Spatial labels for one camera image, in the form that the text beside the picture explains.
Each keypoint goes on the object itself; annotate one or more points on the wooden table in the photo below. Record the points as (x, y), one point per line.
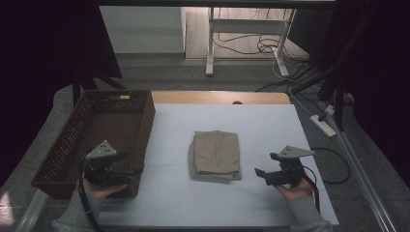
(209, 97)

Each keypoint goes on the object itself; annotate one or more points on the black stand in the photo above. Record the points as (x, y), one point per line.
(338, 96)
(83, 85)

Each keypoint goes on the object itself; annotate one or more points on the white table mat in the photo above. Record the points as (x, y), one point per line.
(225, 199)

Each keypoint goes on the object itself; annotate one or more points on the person's right hand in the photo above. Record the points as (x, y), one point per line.
(298, 191)

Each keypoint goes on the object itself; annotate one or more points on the white desk frame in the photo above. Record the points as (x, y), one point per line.
(245, 25)

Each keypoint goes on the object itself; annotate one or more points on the white cabinet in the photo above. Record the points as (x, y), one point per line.
(141, 30)

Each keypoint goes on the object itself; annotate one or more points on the tan basket label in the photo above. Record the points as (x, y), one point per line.
(124, 97)

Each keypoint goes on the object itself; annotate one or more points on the white power strip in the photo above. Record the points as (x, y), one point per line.
(323, 126)

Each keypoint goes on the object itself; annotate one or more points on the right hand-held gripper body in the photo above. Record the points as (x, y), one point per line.
(288, 172)

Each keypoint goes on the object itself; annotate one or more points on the person's left hand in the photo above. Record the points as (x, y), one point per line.
(101, 191)

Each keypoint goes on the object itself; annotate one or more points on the khaki pants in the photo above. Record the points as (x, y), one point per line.
(216, 154)

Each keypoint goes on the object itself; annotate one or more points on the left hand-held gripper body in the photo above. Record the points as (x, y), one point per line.
(100, 167)

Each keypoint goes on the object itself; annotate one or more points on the brown woven basket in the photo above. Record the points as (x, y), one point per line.
(106, 129)

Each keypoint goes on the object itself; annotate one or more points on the aluminium rail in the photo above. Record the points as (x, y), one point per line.
(30, 211)
(364, 180)

